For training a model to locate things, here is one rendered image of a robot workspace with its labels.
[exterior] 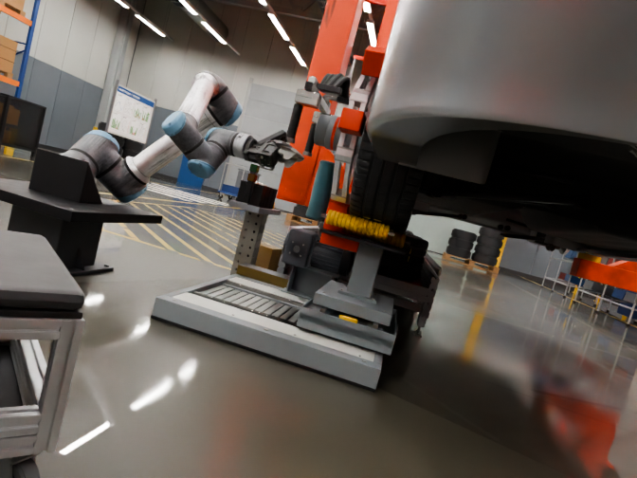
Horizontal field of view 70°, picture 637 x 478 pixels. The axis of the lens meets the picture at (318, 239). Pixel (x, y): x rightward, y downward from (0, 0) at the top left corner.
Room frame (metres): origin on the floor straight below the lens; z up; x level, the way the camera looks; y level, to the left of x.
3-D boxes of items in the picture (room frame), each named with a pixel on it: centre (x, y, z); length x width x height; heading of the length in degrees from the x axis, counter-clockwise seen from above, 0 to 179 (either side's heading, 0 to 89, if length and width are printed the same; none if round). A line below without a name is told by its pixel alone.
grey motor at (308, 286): (2.21, -0.06, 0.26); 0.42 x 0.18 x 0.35; 81
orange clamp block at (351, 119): (1.58, -0.01, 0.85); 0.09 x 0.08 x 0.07; 171
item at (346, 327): (1.87, -0.22, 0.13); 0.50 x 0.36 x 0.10; 171
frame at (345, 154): (1.90, -0.05, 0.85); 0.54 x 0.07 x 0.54; 171
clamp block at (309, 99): (1.76, 0.18, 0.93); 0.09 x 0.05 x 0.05; 81
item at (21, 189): (1.93, 1.10, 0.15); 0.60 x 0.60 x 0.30; 79
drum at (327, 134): (1.91, 0.02, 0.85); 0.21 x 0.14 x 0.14; 81
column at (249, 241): (2.59, 0.38, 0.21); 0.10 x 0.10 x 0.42; 81
